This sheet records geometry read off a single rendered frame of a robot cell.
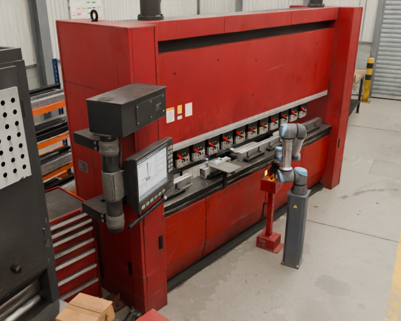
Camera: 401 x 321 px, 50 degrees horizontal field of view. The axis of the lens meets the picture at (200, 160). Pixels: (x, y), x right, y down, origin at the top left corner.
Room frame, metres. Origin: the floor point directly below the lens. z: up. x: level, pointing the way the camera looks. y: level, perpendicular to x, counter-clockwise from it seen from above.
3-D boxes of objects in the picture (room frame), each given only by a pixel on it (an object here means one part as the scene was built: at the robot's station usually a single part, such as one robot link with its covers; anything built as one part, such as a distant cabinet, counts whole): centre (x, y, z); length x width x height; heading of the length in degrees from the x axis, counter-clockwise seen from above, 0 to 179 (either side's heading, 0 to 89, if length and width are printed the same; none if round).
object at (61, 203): (2.86, 1.16, 0.50); 0.50 x 0.50 x 1.00; 48
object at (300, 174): (3.55, -0.90, 0.94); 0.13 x 0.12 x 0.14; 93
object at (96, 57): (3.13, 0.68, 1.15); 0.85 x 0.25 x 2.30; 48
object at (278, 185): (3.85, -0.71, 0.75); 0.20 x 0.16 x 0.18; 146
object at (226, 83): (4.21, -0.55, 1.66); 3.00 x 0.08 x 0.80; 138
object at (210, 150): (3.71, -0.09, 1.18); 0.15 x 0.09 x 0.17; 138
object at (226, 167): (3.63, -0.22, 1.00); 0.26 x 0.18 x 0.01; 48
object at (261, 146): (4.67, -0.96, 0.92); 1.67 x 0.06 x 0.10; 138
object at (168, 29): (4.21, -0.55, 2.23); 3.00 x 0.10 x 0.14; 138
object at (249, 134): (4.16, -0.50, 1.18); 0.15 x 0.09 x 0.17; 138
